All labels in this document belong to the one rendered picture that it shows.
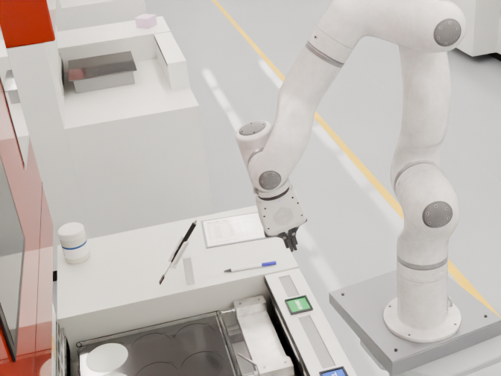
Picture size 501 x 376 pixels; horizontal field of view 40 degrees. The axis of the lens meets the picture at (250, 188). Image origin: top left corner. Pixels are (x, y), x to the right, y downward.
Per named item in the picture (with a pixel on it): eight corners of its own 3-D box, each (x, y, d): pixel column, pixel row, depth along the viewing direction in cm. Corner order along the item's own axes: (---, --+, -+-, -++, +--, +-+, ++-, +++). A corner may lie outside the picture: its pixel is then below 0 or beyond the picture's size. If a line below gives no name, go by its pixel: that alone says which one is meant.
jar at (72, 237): (65, 266, 191) (57, 237, 186) (65, 253, 197) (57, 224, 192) (90, 261, 192) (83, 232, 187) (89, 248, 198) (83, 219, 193)
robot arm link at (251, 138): (291, 183, 151) (283, 163, 159) (274, 130, 144) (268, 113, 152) (254, 195, 151) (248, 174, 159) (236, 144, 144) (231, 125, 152)
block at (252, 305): (237, 317, 178) (235, 308, 177) (234, 309, 181) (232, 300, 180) (267, 310, 180) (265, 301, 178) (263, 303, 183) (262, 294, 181)
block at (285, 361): (260, 383, 158) (259, 373, 156) (257, 372, 160) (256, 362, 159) (294, 374, 159) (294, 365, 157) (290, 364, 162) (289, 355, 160)
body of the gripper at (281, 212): (255, 201, 153) (268, 241, 158) (297, 184, 153) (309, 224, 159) (247, 186, 159) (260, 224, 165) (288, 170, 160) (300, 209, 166)
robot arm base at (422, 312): (440, 289, 184) (440, 229, 176) (475, 333, 167) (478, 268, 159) (372, 304, 181) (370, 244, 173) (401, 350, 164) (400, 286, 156)
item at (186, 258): (173, 289, 177) (165, 246, 171) (171, 281, 180) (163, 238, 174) (197, 284, 178) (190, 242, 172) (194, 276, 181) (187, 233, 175)
